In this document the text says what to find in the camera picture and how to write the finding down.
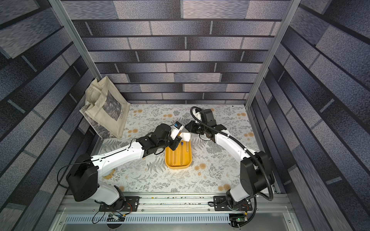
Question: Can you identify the white wipe cloth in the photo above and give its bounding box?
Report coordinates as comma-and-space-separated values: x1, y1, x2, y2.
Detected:
179, 132, 191, 142

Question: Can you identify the yellow plastic tray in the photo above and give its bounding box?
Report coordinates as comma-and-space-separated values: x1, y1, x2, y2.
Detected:
165, 140, 192, 169

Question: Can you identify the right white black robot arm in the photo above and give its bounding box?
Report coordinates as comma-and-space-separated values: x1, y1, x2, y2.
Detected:
185, 120, 274, 205

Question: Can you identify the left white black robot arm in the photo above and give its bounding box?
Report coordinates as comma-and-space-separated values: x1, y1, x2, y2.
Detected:
66, 133, 182, 205

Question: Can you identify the beige canvas tote bag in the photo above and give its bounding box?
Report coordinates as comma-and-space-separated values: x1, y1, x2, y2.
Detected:
80, 76, 130, 140

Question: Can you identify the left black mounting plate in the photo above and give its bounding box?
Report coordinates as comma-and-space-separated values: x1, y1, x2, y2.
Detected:
99, 196, 140, 213

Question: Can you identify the black mounting plate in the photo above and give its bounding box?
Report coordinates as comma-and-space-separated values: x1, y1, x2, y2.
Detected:
99, 196, 140, 213
209, 195, 253, 211

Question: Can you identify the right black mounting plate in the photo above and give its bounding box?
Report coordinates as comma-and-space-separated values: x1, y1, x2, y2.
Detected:
209, 195, 253, 211

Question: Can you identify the right green circuit board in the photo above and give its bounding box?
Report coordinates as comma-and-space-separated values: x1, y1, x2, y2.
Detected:
229, 214, 248, 228

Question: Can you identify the green circuit board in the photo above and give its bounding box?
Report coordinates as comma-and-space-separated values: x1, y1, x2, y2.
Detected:
229, 214, 248, 228
107, 213, 125, 222

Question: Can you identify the left green circuit board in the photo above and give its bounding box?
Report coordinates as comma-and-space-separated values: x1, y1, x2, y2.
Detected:
107, 213, 125, 222

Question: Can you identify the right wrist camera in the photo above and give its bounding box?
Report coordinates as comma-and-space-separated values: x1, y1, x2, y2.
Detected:
193, 108, 217, 127

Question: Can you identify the black corrugated cable conduit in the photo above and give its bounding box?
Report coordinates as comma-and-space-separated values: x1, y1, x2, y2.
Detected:
190, 106, 275, 202

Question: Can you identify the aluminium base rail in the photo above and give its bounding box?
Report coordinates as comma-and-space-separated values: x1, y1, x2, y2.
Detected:
56, 192, 294, 215

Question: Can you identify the white slotted cable duct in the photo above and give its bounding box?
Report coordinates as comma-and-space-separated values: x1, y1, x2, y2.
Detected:
65, 214, 230, 224

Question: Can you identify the right aluminium frame post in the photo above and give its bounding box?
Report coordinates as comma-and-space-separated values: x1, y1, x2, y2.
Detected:
245, 0, 301, 109

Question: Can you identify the aluminium frame post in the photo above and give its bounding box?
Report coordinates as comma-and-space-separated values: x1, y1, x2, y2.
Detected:
48, 0, 102, 80
245, 0, 301, 109

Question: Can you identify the left aluminium frame post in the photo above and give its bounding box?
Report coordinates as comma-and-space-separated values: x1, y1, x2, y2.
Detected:
48, 0, 102, 80

